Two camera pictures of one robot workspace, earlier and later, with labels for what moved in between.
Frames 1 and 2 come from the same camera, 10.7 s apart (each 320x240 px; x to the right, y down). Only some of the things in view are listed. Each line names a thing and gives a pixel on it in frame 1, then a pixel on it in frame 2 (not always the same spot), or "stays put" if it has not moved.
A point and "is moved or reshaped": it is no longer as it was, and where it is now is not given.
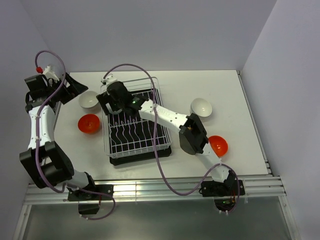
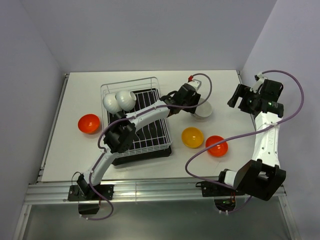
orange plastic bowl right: [219, 144] stays put
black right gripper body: [118, 105] -> [249, 98]
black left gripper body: [63, 95] -> [193, 101]
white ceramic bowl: [202, 108] stays put
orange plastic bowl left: [89, 123] stays put
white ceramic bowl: [88, 101] is moved or reshaped
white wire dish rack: [128, 134] stays put
